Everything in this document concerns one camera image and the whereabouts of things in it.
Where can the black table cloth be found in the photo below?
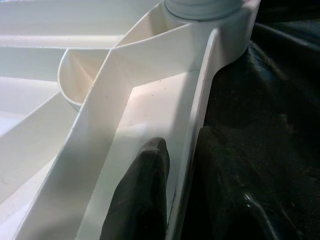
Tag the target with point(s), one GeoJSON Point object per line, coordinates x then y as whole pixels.
{"type": "Point", "coordinates": [270, 112]}

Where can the white plastic table top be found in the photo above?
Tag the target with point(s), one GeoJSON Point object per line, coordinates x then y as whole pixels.
{"type": "Point", "coordinates": [87, 112]}

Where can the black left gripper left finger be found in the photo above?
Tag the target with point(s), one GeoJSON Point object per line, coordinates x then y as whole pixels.
{"type": "Point", "coordinates": [140, 195]}

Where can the white plastic table leg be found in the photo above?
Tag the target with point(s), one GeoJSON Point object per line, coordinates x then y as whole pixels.
{"type": "Point", "coordinates": [200, 7]}

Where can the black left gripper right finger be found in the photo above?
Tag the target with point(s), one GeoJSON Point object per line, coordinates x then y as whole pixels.
{"type": "Point", "coordinates": [225, 190]}

